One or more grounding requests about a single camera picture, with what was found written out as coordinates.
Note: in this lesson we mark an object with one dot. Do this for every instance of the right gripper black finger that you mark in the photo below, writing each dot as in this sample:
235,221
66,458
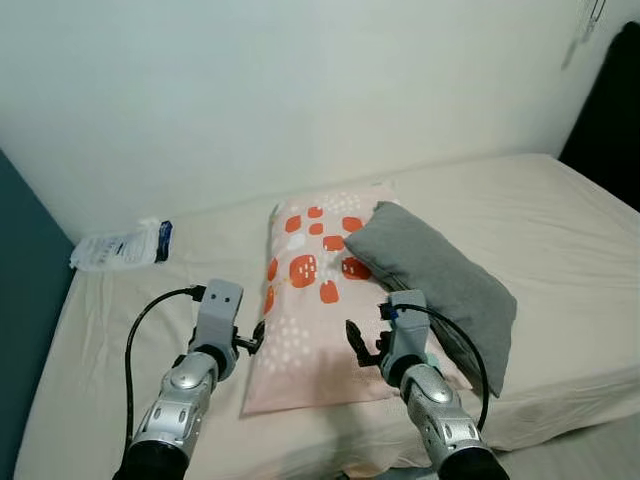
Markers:
356,342

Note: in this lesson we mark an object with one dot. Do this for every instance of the grey pillow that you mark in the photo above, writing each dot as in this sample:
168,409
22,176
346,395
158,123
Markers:
430,270

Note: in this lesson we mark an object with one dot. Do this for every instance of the pink pillow with orange spots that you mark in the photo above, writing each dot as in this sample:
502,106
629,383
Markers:
300,340

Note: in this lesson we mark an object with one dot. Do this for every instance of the white plastic packet blue end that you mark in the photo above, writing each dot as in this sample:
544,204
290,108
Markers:
115,248

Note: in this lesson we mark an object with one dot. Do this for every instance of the bed with cream sheet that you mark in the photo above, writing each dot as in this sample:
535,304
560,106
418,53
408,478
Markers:
560,260

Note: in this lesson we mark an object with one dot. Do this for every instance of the large black case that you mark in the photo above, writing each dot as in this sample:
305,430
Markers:
610,130

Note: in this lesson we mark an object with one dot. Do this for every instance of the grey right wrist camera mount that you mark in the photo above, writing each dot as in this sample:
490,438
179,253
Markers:
408,325

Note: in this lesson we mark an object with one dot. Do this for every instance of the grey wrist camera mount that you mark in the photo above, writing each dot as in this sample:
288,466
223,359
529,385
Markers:
218,305
408,325

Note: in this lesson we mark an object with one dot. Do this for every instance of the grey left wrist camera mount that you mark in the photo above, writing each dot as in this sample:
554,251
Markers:
218,305

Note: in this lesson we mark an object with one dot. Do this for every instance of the dark teal bed frame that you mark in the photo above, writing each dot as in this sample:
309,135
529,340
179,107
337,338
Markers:
30,330

